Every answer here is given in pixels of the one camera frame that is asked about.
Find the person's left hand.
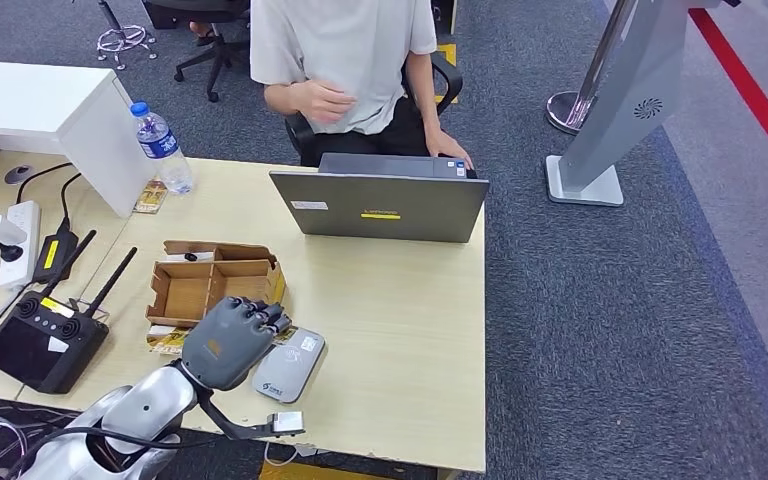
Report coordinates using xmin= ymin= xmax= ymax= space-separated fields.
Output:
xmin=425 ymin=127 xmax=475 ymax=170

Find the person's right hand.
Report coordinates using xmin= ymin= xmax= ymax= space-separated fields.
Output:
xmin=289 ymin=79 xmax=359 ymax=125

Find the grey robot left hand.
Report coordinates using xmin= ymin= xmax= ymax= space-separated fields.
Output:
xmin=180 ymin=296 xmax=293 ymax=392

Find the grey card reader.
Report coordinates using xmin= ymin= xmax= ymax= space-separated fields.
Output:
xmin=251 ymin=327 xmax=327 ymax=405

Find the cardboard organizer box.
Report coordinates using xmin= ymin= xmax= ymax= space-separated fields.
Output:
xmin=145 ymin=240 xmax=288 ymax=359

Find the grey laptop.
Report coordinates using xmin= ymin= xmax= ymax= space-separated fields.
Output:
xmin=268 ymin=152 xmax=491 ymax=244

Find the yellow box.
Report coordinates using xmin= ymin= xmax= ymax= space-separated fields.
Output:
xmin=259 ymin=461 xmax=392 ymax=480

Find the clear water bottle blue cap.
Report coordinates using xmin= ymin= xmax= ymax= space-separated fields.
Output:
xmin=130 ymin=100 xmax=195 ymax=196

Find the black controller with antennas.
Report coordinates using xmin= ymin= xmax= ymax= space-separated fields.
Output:
xmin=0 ymin=229 xmax=139 ymax=396

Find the grey kiosk stand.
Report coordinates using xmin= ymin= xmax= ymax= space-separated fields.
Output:
xmin=545 ymin=0 xmax=743 ymax=209

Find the black power adapter yellow label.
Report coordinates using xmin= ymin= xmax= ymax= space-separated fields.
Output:
xmin=32 ymin=225 xmax=81 ymax=285

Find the chrome stool base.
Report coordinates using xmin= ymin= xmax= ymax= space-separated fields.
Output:
xmin=97 ymin=0 xmax=159 ymax=72

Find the white power strip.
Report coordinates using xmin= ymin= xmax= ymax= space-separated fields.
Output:
xmin=0 ymin=200 xmax=42 ymax=291

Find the black plug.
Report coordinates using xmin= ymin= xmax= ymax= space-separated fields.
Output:
xmin=0 ymin=235 xmax=26 ymax=264

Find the white cabinet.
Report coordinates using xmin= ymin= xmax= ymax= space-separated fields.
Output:
xmin=0 ymin=59 xmax=160 ymax=220

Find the black camera bracket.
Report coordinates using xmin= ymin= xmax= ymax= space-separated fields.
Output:
xmin=195 ymin=387 xmax=276 ymax=442

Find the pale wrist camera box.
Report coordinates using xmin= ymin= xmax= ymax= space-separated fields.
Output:
xmin=267 ymin=411 xmax=306 ymax=439

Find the white cable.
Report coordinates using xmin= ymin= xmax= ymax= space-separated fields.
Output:
xmin=264 ymin=442 xmax=319 ymax=468

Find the chrome stanchion post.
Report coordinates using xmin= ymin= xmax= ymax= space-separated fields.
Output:
xmin=545 ymin=0 xmax=640 ymax=136

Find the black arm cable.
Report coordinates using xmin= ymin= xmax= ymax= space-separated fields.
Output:
xmin=6 ymin=427 xmax=226 ymax=480

